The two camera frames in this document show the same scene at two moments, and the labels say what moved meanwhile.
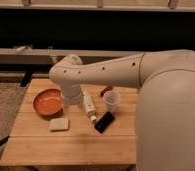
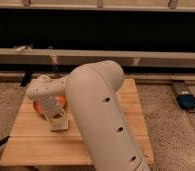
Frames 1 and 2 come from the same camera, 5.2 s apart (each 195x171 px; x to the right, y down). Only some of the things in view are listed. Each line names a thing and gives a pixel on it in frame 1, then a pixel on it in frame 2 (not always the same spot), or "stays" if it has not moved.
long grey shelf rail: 52,56 stays
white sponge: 59,124 stays
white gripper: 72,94 -> 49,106
